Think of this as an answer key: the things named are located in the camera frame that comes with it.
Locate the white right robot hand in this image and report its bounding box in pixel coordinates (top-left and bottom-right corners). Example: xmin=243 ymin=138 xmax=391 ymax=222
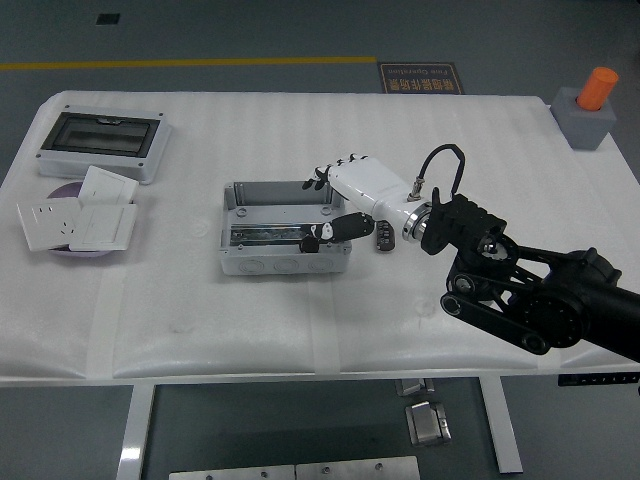
xmin=301 ymin=152 xmax=427 ymax=242

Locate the grey open junction box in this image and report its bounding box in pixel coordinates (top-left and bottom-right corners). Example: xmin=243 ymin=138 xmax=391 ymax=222
xmin=218 ymin=179 xmax=351 ymax=277

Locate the grey box with dark window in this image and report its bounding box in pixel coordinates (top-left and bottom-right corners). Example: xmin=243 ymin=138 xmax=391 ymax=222
xmin=35 ymin=103 xmax=174 ymax=186

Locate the white foam mat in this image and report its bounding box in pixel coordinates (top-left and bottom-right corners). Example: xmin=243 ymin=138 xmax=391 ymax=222
xmin=0 ymin=89 xmax=640 ymax=381

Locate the yellow floor tape line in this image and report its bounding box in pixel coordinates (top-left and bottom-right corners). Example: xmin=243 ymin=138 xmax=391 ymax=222
xmin=0 ymin=56 xmax=378 ymax=72

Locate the small silver metal piece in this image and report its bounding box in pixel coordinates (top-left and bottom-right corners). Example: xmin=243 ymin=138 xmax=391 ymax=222
xmin=394 ymin=378 xmax=436 ymax=398

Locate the grey block holder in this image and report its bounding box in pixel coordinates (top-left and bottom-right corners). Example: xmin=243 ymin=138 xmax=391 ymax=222
xmin=550 ymin=86 xmax=617 ymax=151

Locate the orange cylinder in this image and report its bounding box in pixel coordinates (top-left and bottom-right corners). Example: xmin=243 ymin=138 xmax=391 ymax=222
xmin=575 ymin=66 xmax=620 ymax=112

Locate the silver metal block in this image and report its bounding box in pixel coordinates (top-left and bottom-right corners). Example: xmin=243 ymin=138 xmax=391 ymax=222
xmin=404 ymin=399 xmax=454 ymax=447

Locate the white table leg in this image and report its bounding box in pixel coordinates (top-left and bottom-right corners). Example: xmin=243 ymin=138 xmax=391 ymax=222
xmin=478 ymin=375 xmax=525 ymax=475

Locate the grey metal plate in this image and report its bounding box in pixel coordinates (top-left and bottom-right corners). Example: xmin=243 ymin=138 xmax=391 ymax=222
xmin=168 ymin=464 xmax=296 ymax=480
xmin=294 ymin=455 xmax=421 ymax=480

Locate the white tape strip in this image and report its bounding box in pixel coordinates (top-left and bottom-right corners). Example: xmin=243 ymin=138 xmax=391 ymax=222
xmin=85 ymin=272 xmax=126 ymax=380

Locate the black table control panel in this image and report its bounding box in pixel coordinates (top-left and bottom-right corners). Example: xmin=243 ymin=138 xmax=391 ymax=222
xmin=558 ymin=372 xmax=640 ymax=387

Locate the purple round plate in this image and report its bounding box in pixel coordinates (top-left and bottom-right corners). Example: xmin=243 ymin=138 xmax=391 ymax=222
xmin=45 ymin=182 xmax=119 ymax=260

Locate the metal din rail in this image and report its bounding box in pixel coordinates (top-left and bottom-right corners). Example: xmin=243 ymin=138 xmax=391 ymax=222
xmin=229 ymin=222 xmax=307 ymax=247

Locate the white wall switch panel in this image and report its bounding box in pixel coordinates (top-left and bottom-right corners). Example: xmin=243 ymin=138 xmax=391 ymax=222
xmin=68 ymin=202 xmax=138 ymax=252
xmin=78 ymin=165 xmax=140 ymax=205

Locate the white wall socket panel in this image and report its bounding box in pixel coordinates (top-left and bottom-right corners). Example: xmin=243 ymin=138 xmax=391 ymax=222
xmin=15 ymin=198 xmax=84 ymax=253

